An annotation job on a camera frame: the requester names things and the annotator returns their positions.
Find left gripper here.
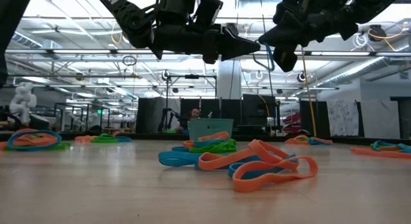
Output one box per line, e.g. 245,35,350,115
150,22,261,65

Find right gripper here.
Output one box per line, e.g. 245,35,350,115
258,0,360,73

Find rubber bands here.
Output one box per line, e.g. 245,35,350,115
191,139,226,149

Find white building column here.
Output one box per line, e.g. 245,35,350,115
217,59,243,100

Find black partition panel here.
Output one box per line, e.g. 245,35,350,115
179,98,243,128
299,99,365,138

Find black cabinet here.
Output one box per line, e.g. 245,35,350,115
241,94,281,135

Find red object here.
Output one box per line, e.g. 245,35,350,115
281,111,302,135

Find person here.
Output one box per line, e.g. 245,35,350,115
175,107,202,134

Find white patterned cloth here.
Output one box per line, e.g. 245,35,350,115
326,99,360,137

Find plain white cloth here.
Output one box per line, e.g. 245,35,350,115
360,99,401,140

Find white humanoid robot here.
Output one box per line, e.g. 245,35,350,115
8,82,38,128

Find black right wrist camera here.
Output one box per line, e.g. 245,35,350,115
274,0,304,26

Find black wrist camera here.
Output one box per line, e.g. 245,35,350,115
193,0,225,26
274,0,304,26

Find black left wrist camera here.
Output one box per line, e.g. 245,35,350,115
193,0,225,26

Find black gantry frame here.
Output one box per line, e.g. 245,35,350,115
165,74,218,99

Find yellow cable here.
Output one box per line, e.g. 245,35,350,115
301,46,318,138

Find silver ceiling duct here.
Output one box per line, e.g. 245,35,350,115
316,55,411,87

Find light teal handled basket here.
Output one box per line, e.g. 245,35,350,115
188,117,234,142

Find black ceiling cable reel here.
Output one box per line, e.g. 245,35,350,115
367,24,388,43

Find black aluminium table frame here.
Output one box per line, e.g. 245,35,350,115
0,130,411,146

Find black workstation frame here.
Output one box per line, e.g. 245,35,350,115
53,102,112,132

